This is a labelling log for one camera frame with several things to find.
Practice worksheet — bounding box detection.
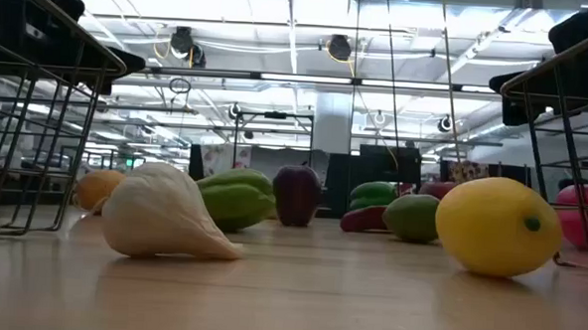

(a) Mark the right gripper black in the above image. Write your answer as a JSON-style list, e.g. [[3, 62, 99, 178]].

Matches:
[[487, 49, 588, 130]]

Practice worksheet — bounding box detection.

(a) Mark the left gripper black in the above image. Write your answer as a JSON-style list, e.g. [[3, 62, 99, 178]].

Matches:
[[53, 24, 149, 98]]

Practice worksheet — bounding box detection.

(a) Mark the bright red apple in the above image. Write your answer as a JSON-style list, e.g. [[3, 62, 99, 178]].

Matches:
[[418, 180, 458, 202]]

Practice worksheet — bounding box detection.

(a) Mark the orange fruit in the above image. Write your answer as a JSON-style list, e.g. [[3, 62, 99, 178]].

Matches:
[[73, 167, 128, 215]]

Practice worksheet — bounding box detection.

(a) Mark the yellow lemon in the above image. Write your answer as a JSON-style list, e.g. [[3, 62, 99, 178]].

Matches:
[[432, 173, 567, 281]]

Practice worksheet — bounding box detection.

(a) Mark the white garlic bulb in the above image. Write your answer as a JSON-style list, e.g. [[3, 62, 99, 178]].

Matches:
[[99, 159, 249, 263]]

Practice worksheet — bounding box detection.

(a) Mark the green chayote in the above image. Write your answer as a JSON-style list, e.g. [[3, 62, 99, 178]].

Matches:
[[194, 166, 279, 235]]

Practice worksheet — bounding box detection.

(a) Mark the green bell pepper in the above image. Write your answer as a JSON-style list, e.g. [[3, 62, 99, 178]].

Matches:
[[348, 179, 399, 215]]

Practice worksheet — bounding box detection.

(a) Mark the red chili pepper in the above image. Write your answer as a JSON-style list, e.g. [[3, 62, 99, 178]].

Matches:
[[339, 203, 390, 235]]

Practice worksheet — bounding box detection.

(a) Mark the dark floral cloth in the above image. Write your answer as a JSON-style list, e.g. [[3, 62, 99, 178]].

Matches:
[[445, 159, 492, 186]]

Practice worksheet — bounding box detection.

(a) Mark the light floral cloth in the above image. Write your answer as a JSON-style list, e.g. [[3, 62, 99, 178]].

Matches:
[[199, 143, 253, 180]]

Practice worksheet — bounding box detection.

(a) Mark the black monitor panel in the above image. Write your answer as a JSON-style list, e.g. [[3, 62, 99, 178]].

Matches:
[[357, 143, 424, 188]]

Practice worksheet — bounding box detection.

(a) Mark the green lime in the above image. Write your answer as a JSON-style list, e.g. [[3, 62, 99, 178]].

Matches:
[[380, 192, 442, 245]]

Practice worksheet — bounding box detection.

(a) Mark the white partition cloth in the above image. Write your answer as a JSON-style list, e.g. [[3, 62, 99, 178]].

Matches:
[[249, 145, 332, 186]]

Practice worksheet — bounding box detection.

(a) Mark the black hanging cable reel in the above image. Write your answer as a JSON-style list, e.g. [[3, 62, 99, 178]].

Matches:
[[327, 33, 355, 63], [167, 24, 210, 70]]

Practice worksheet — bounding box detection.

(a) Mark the wire metal basket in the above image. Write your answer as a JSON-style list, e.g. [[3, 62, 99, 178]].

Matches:
[[0, 0, 131, 248], [492, 17, 588, 276]]

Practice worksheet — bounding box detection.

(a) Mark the long yellow cable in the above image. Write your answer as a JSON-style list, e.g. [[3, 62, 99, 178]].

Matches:
[[432, 0, 471, 186]]

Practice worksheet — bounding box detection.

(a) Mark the long black cable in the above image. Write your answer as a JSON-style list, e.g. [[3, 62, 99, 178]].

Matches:
[[376, 0, 409, 171]]

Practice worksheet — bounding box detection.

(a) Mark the distant black rig frame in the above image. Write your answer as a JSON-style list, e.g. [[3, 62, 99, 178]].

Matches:
[[231, 108, 316, 176]]

